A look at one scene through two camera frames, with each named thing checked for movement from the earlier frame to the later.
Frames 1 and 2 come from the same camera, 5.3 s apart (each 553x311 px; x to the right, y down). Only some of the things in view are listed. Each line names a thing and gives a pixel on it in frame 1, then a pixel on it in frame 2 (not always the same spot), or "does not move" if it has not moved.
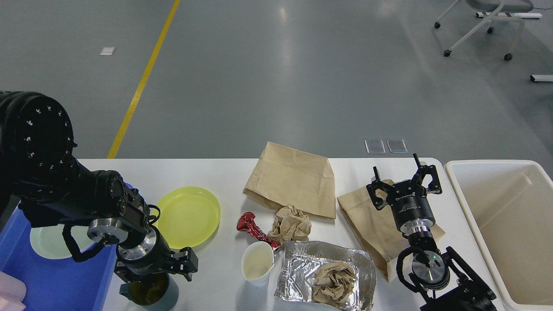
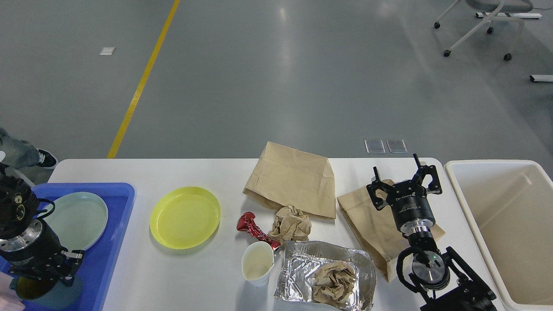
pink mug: (12, 292) does not move
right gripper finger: (434, 187) does not move
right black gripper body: (411, 210) does not move
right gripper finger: (377, 183) does not move
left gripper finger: (127, 275) -> (20, 272)
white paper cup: (257, 260) does not move
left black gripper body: (152, 255) -> (33, 251)
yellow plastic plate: (189, 216) does not move
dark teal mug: (158, 294) -> (51, 294)
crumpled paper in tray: (334, 282) does not move
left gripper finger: (185, 262) -> (74, 260)
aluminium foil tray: (296, 283) does not move
